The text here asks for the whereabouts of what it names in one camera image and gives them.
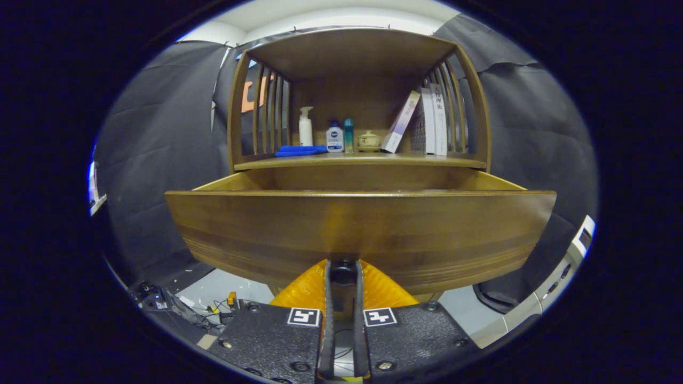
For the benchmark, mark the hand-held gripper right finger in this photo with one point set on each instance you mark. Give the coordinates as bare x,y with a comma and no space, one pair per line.
360,341

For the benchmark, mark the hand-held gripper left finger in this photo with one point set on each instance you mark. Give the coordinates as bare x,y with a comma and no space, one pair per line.
327,341

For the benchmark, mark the wooden drawer with black knob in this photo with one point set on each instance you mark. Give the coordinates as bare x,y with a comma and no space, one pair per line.
347,229

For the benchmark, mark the wooden countertop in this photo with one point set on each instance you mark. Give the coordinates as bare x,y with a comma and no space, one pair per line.
363,159

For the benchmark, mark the wooden cabinet with slatted shelf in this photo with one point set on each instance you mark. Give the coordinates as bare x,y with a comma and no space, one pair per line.
347,96

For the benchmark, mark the white machine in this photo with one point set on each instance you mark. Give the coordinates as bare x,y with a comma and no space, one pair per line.
533,304

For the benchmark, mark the black floor device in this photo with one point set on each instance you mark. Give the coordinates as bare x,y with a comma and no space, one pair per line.
152,298

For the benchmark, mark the blue cloth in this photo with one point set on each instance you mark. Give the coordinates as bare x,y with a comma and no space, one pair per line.
296,151

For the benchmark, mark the white lotion bottle blue cap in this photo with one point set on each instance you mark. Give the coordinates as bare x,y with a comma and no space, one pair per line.
334,141

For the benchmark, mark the cream lidded tea cup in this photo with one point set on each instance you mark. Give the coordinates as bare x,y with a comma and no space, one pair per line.
368,141

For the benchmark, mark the slim teal bottle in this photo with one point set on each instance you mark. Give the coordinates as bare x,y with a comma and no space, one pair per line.
348,136

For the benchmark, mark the white pump bottle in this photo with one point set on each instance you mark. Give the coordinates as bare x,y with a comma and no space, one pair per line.
305,130

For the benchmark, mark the pink purple book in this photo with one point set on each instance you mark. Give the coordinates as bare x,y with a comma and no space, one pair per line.
400,125

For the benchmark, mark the white book black characters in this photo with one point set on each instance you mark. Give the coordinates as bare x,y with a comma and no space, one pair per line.
438,128

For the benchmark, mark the dark patterned cover book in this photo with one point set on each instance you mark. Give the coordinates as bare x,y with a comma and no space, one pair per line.
427,122

